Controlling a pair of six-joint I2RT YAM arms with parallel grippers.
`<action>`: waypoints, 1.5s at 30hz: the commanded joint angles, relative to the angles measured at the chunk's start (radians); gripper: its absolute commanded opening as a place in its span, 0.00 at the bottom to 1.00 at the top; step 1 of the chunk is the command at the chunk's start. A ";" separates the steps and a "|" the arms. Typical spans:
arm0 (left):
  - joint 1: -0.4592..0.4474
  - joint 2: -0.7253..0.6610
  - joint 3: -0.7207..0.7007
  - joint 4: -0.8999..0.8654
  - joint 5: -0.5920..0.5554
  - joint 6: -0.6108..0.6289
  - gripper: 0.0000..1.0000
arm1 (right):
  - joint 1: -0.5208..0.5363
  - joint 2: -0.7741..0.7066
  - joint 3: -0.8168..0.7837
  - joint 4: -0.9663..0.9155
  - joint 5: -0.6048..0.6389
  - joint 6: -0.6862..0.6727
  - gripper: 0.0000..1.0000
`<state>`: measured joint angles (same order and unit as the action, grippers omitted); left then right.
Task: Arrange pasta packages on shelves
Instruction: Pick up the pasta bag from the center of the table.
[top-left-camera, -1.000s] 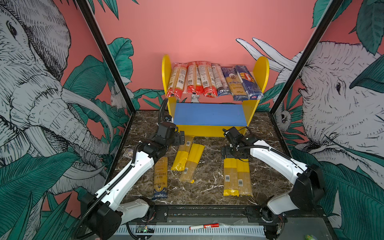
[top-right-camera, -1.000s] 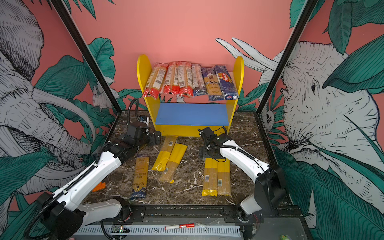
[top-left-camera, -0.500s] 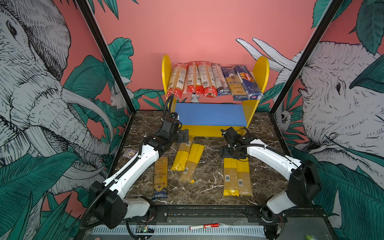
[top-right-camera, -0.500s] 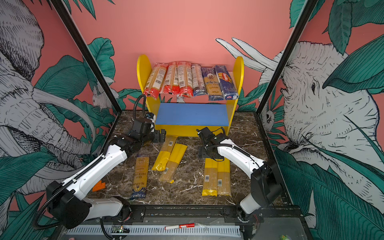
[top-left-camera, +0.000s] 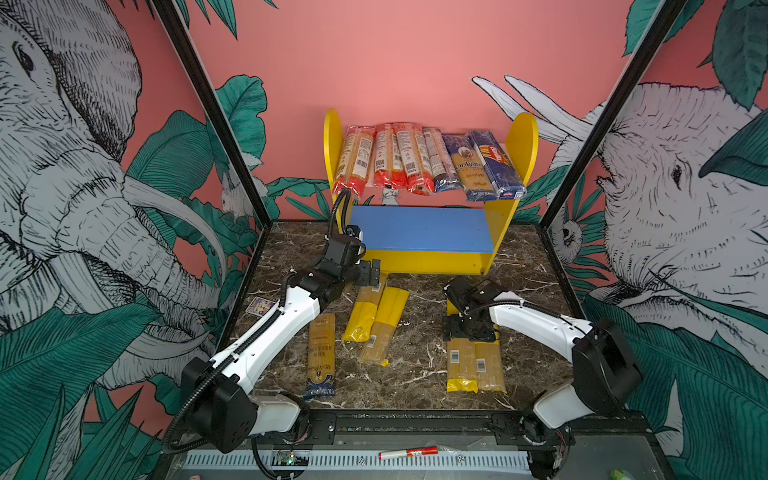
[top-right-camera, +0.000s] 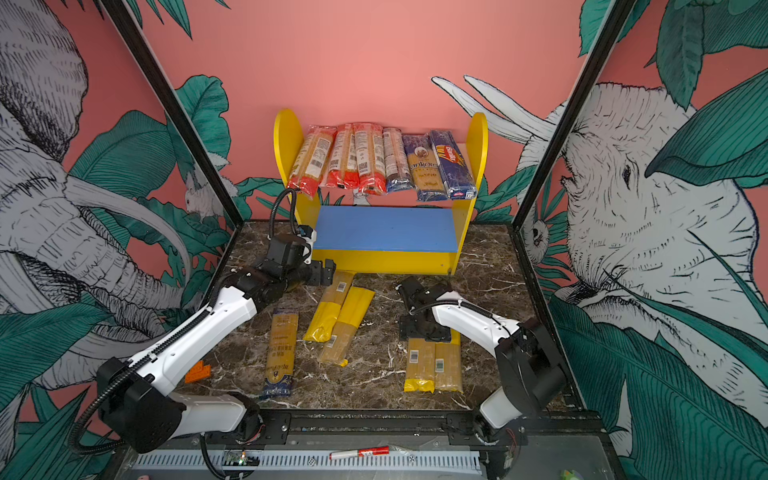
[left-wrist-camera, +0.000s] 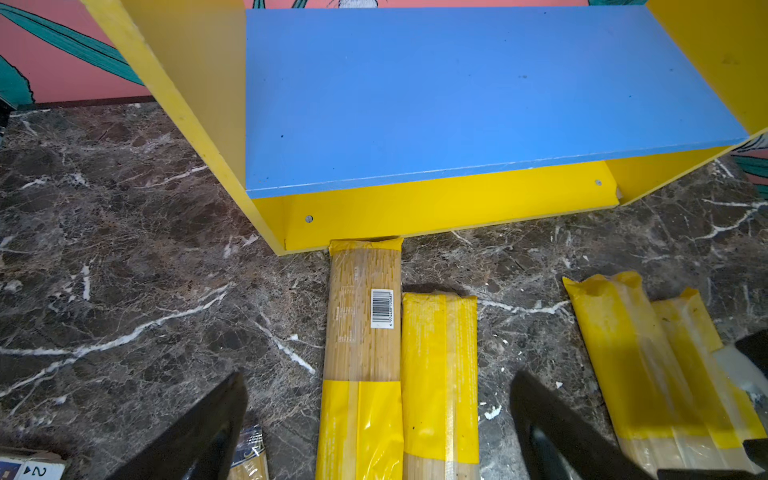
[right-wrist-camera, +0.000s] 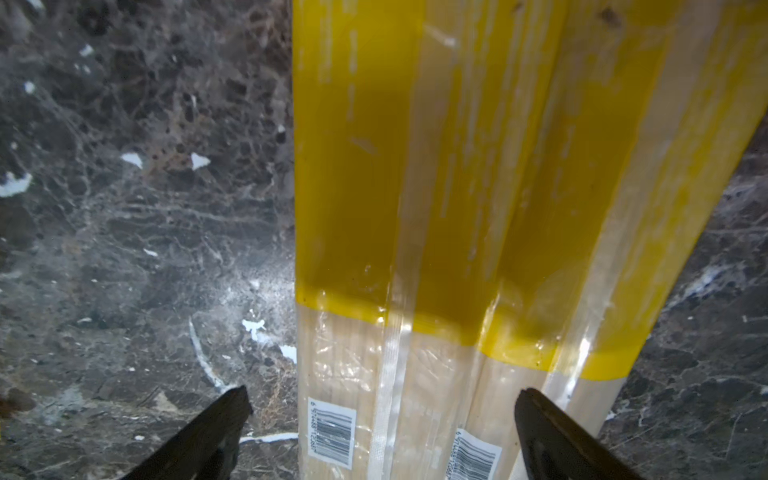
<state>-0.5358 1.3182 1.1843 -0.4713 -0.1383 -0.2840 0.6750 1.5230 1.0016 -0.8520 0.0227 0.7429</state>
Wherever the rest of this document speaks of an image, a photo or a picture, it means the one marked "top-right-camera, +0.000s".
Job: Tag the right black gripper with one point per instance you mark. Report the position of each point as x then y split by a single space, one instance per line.
406 328

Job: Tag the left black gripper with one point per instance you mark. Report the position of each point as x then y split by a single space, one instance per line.
318 279

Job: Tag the yellow pasta pack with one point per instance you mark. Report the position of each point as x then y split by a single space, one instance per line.
329 308
344 330
420 368
448 367

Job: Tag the red spaghetti pack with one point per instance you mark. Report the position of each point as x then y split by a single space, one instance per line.
370 158
342 171
308 168

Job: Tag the clear blue-end spaghetti pack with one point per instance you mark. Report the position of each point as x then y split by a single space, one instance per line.
397 171

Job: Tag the blue Barilla spaghetti pack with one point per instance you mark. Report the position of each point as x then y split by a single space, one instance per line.
454 170

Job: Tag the dark-blue-top Arbella spaghetti pack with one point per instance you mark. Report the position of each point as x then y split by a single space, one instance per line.
424 168

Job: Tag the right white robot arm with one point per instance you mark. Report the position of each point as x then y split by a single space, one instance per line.
530 366

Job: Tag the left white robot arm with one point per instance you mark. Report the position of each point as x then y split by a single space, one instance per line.
137 403

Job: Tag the yellow shelf unit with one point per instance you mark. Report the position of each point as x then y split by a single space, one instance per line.
391 239

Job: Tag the brown blue-end spaghetti pack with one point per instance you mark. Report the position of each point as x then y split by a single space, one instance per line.
279 368

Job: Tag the red white marker pen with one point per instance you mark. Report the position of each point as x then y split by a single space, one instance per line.
359 453

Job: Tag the orange plastic block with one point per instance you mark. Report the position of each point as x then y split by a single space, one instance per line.
199 371

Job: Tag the small green circuit board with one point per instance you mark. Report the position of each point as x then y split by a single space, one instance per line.
242 459

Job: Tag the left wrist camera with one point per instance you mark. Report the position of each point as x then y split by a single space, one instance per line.
309 236

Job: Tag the black front frame beam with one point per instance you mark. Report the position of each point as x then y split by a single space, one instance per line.
462 428

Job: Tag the perforated metal rail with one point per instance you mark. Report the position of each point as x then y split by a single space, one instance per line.
465 462

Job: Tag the left black corner post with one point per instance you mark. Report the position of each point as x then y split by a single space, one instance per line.
134 39

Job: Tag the black corner post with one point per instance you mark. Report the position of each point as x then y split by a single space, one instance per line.
612 26
134 39

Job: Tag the right black corner post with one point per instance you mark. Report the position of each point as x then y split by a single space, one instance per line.
612 26

